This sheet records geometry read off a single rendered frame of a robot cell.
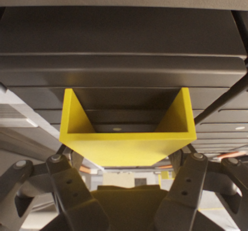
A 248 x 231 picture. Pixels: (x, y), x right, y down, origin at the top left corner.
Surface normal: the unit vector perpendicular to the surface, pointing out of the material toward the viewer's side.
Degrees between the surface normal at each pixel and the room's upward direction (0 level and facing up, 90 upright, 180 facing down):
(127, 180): 90
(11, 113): 90
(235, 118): 0
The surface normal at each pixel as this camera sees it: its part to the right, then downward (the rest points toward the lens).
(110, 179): 0.03, -0.39
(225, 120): 0.01, 0.92
